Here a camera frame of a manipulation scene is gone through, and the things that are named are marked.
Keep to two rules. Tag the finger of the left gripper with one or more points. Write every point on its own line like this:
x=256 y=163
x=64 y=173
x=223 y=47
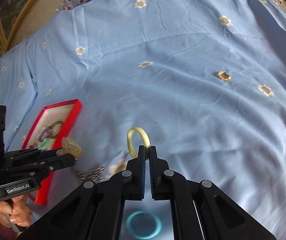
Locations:
x=59 y=162
x=43 y=154

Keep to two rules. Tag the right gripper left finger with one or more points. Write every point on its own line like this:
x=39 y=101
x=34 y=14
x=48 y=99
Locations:
x=93 y=211

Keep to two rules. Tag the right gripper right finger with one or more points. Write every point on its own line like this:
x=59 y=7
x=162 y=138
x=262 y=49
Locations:
x=200 y=210

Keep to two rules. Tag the yellow-green plastic hair claw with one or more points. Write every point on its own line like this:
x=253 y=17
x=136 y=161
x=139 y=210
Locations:
x=69 y=146

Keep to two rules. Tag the yellow hair elastic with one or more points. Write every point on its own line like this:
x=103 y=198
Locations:
x=136 y=136

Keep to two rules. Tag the red jewelry box tray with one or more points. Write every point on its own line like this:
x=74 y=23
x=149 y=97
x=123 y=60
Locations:
x=67 y=111

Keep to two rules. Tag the person's left hand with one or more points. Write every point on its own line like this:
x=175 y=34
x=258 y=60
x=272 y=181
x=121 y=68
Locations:
x=16 y=212

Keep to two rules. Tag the gold square wristwatch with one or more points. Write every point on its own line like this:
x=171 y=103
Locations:
x=54 y=129

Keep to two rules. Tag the blue hair elastic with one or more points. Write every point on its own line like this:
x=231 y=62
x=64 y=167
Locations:
x=143 y=225

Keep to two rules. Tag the gold framed landscape painting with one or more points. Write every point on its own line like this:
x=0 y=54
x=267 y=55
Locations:
x=12 y=15

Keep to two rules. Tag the light blue floral bedsheet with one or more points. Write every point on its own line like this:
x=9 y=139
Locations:
x=206 y=80

